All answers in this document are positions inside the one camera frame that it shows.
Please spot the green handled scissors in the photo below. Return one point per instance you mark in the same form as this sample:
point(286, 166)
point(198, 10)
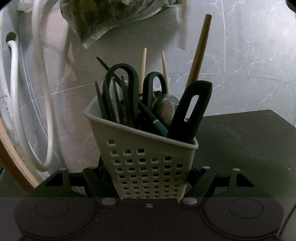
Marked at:
point(130, 91)

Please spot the wooden chopstick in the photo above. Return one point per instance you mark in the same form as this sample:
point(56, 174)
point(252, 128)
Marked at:
point(200, 51)
point(165, 73)
point(142, 73)

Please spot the thin green stick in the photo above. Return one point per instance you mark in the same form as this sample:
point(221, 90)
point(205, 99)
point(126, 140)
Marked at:
point(108, 67)

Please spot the white plastic bag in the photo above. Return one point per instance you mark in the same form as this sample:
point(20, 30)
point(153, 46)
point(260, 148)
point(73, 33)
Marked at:
point(25, 5)

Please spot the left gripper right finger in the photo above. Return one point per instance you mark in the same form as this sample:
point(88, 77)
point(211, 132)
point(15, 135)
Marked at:
point(208, 183)

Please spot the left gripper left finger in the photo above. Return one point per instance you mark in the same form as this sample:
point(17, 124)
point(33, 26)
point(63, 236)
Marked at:
point(93, 182)

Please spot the steel fork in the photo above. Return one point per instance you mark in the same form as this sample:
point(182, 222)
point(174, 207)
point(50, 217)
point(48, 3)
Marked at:
point(105, 103)

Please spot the steel spoon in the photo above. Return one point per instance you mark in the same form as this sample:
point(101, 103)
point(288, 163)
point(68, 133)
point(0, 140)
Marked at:
point(164, 108)

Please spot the wooden door frame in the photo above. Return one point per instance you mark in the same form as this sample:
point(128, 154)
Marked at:
point(14, 164)

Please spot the plastic bag of dried leaves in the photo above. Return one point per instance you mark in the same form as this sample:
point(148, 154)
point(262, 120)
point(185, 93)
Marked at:
point(90, 20)

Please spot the white perforated utensil caddy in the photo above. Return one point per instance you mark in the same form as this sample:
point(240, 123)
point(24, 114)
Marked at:
point(142, 165)

